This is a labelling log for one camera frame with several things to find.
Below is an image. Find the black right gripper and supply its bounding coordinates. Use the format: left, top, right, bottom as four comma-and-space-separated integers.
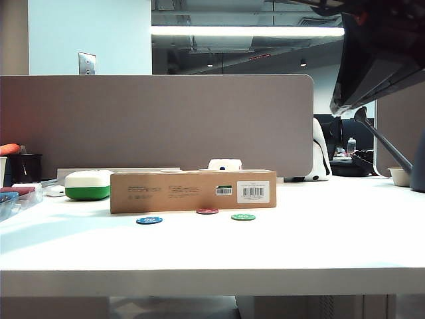
298, 0, 425, 117

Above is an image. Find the brown cardboard box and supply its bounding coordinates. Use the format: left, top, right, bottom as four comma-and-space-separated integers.
110, 170, 278, 214

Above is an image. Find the clear plastic chip tray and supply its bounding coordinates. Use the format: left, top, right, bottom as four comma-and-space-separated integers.
0, 183, 44, 222

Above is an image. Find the red chip stack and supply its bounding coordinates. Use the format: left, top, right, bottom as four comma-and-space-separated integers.
0, 186, 36, 197

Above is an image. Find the black monitor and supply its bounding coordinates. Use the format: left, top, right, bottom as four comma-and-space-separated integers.
313, 114, 343, 160
341, 118, 375, 157

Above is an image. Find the dark grey watering can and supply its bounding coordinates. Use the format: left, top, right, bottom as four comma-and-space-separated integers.
353, 106, 425, 193

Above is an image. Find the grey divider with white edge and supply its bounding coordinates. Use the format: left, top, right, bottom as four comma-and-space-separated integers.
376, 86, 425, 179

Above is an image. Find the black bag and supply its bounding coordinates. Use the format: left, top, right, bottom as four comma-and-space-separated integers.
330, 150, 379, 177

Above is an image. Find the white and black figure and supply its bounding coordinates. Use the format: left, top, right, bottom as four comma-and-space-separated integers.
292, 118, 332, 182

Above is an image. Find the small white paper bowl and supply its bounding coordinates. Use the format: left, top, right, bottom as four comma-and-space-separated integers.
387, 167, 412, 187

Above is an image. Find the ceiling light strip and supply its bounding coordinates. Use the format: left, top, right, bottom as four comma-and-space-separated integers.
151, 25, 345, 37

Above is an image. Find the wide grey desk divider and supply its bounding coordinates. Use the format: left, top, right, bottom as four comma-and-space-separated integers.
0, 74, 315, 179

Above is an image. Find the white and green case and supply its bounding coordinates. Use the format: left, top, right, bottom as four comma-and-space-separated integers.
64, 169, 115, 201

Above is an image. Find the black cup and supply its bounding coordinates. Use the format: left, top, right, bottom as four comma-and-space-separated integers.
6, 153, 43, 184

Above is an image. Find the metal wall plate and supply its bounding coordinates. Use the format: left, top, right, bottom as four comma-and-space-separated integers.
78, 52, 97, 75

